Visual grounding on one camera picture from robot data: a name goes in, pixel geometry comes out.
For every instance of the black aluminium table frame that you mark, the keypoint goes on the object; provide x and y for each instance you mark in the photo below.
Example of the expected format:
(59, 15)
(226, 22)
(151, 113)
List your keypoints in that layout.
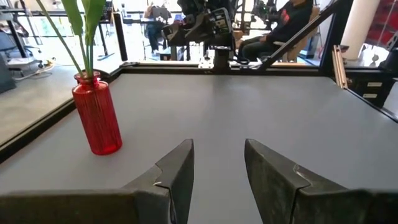
(171, 70)

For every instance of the wooden slats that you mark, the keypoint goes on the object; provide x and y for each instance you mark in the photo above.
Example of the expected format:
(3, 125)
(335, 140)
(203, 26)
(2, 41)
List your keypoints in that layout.
(339, 65)

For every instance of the wooden chair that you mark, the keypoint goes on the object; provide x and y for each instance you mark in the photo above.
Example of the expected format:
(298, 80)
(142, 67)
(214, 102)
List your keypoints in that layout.
(298, 49)

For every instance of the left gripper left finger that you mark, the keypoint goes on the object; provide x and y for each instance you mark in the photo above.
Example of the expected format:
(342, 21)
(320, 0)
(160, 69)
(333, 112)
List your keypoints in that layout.
(174, 186)

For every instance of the grey office chair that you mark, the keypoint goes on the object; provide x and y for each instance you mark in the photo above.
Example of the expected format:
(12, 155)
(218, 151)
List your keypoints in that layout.
(9, 43)

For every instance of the white pillar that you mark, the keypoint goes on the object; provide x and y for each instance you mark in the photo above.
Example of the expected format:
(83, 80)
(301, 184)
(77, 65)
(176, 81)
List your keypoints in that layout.
(360, 28)

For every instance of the black box white labels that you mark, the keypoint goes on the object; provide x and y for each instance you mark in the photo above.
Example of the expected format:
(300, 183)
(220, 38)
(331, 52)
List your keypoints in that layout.
(360, 90)

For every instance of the bright red artificial tulip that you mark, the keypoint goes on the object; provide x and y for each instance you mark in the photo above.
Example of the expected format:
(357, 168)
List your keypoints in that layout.
(93, 18)

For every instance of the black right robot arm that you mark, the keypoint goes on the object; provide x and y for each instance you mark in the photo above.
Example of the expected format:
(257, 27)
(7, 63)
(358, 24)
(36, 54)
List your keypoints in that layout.
(214, 28)

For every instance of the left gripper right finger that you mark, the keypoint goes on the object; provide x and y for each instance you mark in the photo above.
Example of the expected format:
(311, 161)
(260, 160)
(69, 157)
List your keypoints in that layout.
(273, 186)

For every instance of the red ribbed glass vase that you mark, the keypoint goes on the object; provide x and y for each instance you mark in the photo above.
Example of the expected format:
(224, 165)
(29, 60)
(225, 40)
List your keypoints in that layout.
(98, 124)

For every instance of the person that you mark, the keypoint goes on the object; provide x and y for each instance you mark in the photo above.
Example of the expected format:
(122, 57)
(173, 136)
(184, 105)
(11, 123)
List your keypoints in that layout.
(155, 31)
(286, 21)

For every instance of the dark red artificial tulip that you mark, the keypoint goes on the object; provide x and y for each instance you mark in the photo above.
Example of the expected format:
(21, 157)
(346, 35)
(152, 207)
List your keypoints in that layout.
(59, 37)
(73, 15)

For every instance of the black post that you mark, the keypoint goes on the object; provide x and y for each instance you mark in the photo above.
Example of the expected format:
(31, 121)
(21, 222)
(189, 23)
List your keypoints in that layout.
(119, 37)

